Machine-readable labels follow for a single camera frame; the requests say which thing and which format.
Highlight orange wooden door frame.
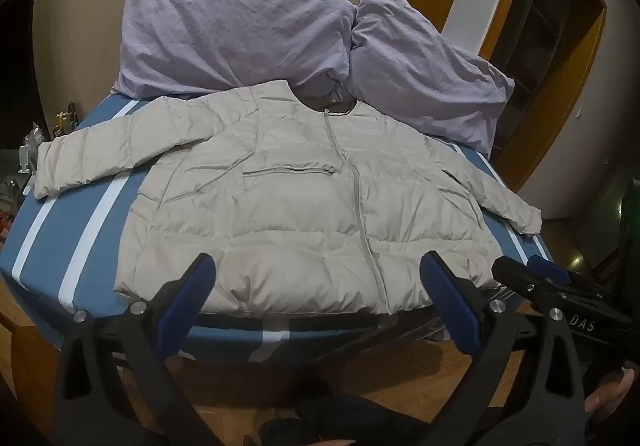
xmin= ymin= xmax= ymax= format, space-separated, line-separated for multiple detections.
xmin=404 ymin=0 xmax=608 ymax=193

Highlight beige puffer jacket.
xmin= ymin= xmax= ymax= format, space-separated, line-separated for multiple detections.
xmin=32 ymin=80 xmax=543 ymax=316

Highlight blue white striped bed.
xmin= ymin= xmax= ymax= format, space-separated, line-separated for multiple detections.
xmin=0 ymin=91 xmax=553 ymax=367

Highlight lilac pillow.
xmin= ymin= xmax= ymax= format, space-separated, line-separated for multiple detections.
xmin=111 ymin=0 xmax=357 ymax=98
xmin=345 ymin=0 xmax=516 ymax=156

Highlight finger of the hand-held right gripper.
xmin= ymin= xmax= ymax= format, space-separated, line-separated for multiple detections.
xmin=528 ymin=255 xmax=573 ymax=286
xmin=491 ymin=255 xmax=555 ymax=303

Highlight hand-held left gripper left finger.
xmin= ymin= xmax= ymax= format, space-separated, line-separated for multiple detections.
xmin=52 ymin=252 xmax=218 ymax=446

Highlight small white figurine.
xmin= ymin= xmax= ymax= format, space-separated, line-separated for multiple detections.
xmin=17 ymin=123 xmax=42 ymax=175

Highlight small yellow figurine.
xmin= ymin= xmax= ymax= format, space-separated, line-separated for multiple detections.
xmin=52 ymin=101 xmax=79 ymax=136

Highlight person's right hand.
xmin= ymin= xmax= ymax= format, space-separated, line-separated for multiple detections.
xmin=584 ymin=365 xmax=640 ymax=429

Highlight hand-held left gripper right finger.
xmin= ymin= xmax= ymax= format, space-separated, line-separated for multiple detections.
xmin=419 ymin=250 xmax=588 ymax=446

